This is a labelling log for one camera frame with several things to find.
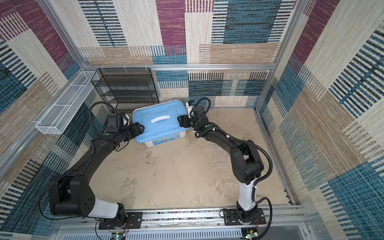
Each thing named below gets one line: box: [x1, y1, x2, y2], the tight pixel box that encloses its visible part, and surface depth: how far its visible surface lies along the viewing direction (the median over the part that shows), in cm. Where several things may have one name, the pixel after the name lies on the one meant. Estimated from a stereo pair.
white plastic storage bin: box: [144, 130, 187, 148], surface depth 101 cm
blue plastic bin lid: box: [132, 99, 189, 144], surface depth 91 cm
